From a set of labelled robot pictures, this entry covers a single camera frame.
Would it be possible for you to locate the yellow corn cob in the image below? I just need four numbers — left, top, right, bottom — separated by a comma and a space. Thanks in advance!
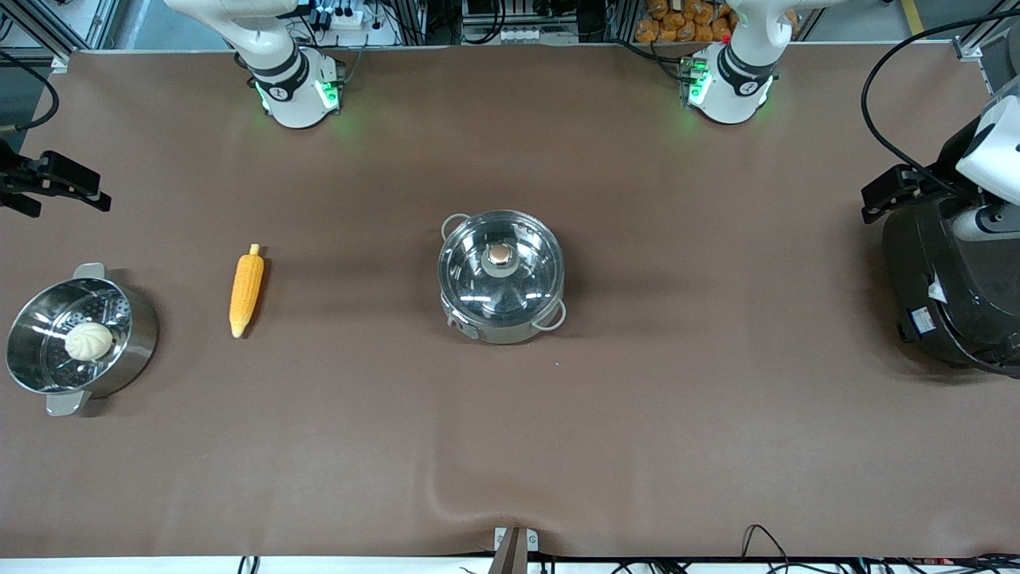
229, 244, 265, 339

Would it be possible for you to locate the glass pot lid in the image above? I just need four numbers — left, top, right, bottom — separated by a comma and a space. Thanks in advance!
439, 210, 565, 324

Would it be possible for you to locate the steel steamer pot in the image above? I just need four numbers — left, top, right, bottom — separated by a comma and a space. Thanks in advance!
6, 263, 159, 417

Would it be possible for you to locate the black rice cooker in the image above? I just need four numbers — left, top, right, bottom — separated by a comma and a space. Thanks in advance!
881, 191, 1020, 377

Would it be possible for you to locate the white steamed bun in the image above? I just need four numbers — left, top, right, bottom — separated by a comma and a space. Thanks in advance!
64, 322, 114, 362

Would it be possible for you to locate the bag of orange snacks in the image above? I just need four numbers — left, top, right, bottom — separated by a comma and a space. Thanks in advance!
635, 0, 736, 43

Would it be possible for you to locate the white power strip with plugs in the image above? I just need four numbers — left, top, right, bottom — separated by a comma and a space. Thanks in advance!
315, 2, 377, 29

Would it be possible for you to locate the brown table mat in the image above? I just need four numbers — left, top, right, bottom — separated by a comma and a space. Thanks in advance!
0, 41, 1020, 559

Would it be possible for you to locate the metal table clamp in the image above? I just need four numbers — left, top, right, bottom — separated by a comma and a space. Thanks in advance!
488, 526, 539, 574

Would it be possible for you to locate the aluminium frame profile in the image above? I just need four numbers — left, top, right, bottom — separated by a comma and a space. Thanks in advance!
952, 8, 1020, 63
0, 0, 120, 74

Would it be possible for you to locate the black looped floor cable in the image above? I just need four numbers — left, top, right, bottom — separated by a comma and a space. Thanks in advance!
739, 524, 791, 564

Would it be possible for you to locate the steel pot with loop handles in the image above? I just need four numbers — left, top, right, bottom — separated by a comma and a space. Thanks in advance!
438, 211, 568, 345

